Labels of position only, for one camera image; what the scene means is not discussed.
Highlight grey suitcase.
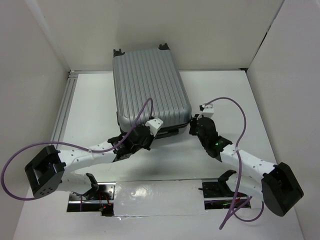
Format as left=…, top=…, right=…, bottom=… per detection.
left=112, top=43, right=192, bottom=138

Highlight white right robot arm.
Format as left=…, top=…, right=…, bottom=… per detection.
left=189, top=104, right=304, bottom=217

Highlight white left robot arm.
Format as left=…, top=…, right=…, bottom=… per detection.
left=24, top=118, right=163, bottom=200

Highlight white foil tape sheet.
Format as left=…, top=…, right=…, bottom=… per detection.
left=113, top=179, right=205, bottom=217

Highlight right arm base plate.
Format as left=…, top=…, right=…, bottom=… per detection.
left=198, top=181, right=234, bottom=210

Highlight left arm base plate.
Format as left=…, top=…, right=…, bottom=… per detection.
left=66, top=182, right=116, bottom=217

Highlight aluminium frame rail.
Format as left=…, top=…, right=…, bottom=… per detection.
left=50, top=71, right=79, bottom=142

